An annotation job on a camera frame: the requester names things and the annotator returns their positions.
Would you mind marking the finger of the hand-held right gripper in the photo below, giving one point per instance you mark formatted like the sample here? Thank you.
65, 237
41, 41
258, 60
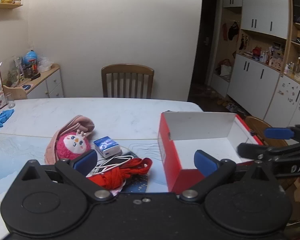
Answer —
277, 133
251, 151

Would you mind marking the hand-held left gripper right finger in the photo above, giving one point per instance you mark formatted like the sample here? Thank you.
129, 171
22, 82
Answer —
205, 163

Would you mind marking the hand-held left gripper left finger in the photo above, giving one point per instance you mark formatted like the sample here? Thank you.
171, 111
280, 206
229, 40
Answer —
86, 160

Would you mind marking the pink plush bird toy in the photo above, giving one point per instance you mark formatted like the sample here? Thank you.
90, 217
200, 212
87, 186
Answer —
72, 143

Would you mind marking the blue tissue pack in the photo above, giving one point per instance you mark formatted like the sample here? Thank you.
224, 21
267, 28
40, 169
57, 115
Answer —
107, 146

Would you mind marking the red cardboard shoe box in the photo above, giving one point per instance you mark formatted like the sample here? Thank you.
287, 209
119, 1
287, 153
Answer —
173, 165

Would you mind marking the pink fleece cloth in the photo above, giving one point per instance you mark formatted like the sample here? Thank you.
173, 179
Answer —
81, 123

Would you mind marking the curved-back wooden chair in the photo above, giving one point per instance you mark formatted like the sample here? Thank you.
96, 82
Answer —
260, 127

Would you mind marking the black flat device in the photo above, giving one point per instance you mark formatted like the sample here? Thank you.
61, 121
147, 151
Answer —
131, 154

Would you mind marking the dark blue printed card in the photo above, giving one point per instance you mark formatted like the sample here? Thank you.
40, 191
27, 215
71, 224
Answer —
138, 183

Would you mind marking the patterned floor rug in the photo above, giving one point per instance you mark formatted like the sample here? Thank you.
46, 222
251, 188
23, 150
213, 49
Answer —
202, 91

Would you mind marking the white bag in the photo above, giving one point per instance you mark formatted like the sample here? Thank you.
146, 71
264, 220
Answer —
225, 70

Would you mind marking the white wood-top sideboard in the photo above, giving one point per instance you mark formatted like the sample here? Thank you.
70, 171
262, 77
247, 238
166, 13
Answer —
52, 82

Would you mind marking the slatted brown wooden chair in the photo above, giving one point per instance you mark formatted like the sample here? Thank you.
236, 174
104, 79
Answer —
127, 80

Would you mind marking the blue rubber gloves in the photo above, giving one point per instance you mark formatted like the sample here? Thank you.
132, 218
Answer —
1, 118

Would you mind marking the clear drinking glass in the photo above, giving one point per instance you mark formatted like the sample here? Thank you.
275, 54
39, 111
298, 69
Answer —
10, 101

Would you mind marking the small wooden high chair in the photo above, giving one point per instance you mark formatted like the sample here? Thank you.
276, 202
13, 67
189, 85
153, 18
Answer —
15, 92

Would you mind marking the clear plastic bag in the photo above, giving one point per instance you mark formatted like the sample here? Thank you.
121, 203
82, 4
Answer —
45, 63

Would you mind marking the black hanging cap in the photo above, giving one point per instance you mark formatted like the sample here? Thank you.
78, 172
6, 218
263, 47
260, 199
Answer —
233, 31

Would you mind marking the white wall cabinet unit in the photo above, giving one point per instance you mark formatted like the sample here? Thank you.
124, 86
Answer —
255, 85

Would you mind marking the wooden wall shelf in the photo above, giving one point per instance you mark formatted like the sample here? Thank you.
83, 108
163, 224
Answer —
5, 5

